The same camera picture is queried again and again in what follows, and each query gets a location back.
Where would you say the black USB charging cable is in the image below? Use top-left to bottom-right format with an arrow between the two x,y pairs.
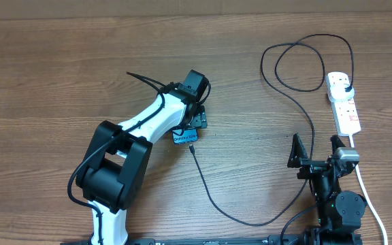
188,33 -> 355,227

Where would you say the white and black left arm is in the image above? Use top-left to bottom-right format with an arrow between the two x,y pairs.
67,70 -> 211,244

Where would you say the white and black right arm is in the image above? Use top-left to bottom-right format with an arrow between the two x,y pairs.
287,133 -> 368,245

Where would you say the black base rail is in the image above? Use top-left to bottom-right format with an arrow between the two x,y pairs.
59,233 -> 363,245

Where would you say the blue Galaxy smartphone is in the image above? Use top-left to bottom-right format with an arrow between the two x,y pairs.
171,129 -> 199,145

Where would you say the white power extension strip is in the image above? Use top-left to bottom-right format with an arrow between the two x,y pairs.
325,71 -> 361,137

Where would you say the white power strip cord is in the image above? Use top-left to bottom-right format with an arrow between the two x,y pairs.
348,133 -> 389,245

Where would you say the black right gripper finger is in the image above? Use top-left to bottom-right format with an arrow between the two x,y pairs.
287,133 -> 309,168
330,135 -> 345,154

